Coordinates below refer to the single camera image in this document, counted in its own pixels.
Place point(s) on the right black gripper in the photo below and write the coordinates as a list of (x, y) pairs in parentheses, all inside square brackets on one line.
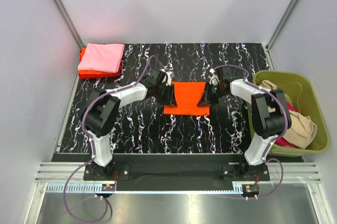
[(204, 101)]

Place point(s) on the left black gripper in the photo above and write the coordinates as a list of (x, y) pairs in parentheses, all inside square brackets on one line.
[(170, 100)]

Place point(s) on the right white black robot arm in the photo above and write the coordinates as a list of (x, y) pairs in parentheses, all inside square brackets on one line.
[(269, 111)]

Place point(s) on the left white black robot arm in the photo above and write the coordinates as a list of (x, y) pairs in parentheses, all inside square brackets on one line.
[(102, 108)]

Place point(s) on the black marble pattern mat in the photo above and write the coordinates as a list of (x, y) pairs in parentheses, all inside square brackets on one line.
[(142, 127)]

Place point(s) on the folded pink t shirt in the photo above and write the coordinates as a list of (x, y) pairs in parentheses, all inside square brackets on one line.
[(101, 58)]

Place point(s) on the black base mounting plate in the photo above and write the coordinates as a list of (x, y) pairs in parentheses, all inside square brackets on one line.
[(176, 172)]

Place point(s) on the magenta garment in basket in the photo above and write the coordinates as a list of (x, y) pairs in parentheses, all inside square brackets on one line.
[(281, 141)]

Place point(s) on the folded red orange t shirt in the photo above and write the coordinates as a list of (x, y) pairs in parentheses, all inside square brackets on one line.
[(93, 74)]

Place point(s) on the olive green plastic basket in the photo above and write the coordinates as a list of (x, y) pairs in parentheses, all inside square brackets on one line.
[(302, 97)]

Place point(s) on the beige garment in basket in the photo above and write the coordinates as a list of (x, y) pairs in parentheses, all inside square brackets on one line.
[(303, 129)]

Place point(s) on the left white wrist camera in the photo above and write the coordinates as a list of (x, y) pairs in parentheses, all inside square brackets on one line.
[(167, 78)]

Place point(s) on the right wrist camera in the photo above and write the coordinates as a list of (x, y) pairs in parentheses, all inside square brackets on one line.
[(221, 74)]

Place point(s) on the right aluminium frame post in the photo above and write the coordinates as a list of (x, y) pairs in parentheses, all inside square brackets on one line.
[(283, 21)]

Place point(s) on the aluminium frame post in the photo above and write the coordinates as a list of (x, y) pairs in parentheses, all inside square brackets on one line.
[(68, 22), (283, 21)]

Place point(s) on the white slotted cable duct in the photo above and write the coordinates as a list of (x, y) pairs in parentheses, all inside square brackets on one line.
[(81, 188)]

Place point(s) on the left aluminium frame post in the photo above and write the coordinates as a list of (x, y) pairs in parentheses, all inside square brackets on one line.
[(68, 22)]

